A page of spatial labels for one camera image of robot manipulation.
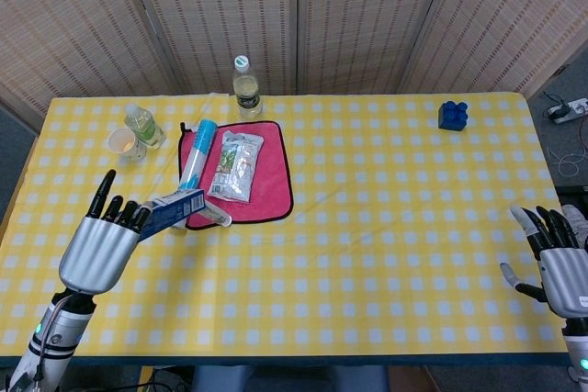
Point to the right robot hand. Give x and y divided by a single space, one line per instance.
558 268

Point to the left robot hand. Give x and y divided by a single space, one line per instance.
103 245

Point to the blue toothpaste box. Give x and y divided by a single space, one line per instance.
177 213

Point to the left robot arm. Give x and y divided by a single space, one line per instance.
43 341

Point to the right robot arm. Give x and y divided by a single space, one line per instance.
576 355

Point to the pink cloth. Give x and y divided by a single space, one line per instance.
262 176

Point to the white paper cup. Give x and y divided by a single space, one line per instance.
125 144

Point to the lying clear plastic bottle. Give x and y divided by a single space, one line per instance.
147 126

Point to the blue and white cylinder tube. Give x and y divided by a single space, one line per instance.
196 158

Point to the clear snack bag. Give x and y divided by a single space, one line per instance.
233 165

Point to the white power strip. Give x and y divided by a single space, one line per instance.
568 109

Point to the blue toy building block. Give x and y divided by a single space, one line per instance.
453 116

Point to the yellow checkered tablecloth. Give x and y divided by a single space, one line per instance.
367 227

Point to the upright bottle with white cap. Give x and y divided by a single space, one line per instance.
246 89

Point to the blue chair seat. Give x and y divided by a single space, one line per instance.
289 378

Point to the woven folding screen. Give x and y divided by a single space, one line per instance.
294 20

